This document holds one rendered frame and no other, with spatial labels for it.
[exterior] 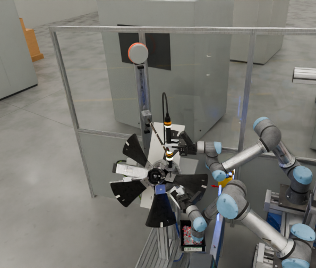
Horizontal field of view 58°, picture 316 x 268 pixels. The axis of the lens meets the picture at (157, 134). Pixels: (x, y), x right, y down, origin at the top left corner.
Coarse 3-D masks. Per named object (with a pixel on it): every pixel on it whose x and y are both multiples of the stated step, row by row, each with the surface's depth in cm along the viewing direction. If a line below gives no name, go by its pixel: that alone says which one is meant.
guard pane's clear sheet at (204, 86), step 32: (64, 32) 251; (96, 32) 242; (128, 32) 232; (64, 64) 269; (96, 64) 258; (128, 64) 248; (160, 64) 238; (192, 64) 229; (224, 64) 221; (256, 64) 213; (288, 64) 206; (96, 96) 277; (128, 96) 265; (160, 96) 254; (192, 96) 244; (224, 96) 234; (256, 96) 226; (288, 96) 218; (96, 128) 299; (128, 128) 285; (192, 128) 260; (224, 128) 250; (288, 128) 231
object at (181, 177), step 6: (180, 174) 205; (186, 174) 205; (192, 174) 204; (198, 174) 204; (204, 174) 203; (174, 180) 198; (180, 180) 199; (186, 180) 199; (192, 180) 199; (198, 180) 199; (186, 186) 195; (192, 186) 195; (198, 186) 195; (192, 192) 192
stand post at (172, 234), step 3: (174, 204) 266; (174, 207) 268; (174, 210) 270; (171, 225) 279; (174, 225) 278; (168, 228) 282; (171, 228) 281; (174, 228) 279; (168, 231) 285; (171, 231) 283; (174, 231) 282; (168, 234) 289; (171, 234) 286; (174, 234) 284; (168, 237) 291; (171, 237) 288; (174, 237) 287
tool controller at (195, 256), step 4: (192, 256) 144; (196, 256) 144; (200, 256) 143; (204, 256) 142; (208, 256) 142; (212, 256) 141; (192, 260) 143; (196, 260) 142; (200, 260) 141; (204, 260) 140; (208, 260) 140; (212, 260) 140; (192, 264) 140; (196, 264) 140; (200, 264) 139; (204, 264) 138; (208, 264) 138; (212, 264) 139
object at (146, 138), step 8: (136, 64) 227; (144, 64) 228; (136, 72) 230; (144, 72) 232; (136, 80) 233; (144, 80) 235; (136, 88) 241; (144, 88) 240; (144, 96) 242; (144, 128) 258; (144, 136) 264; (144, 144) 267; (144, 152) 271
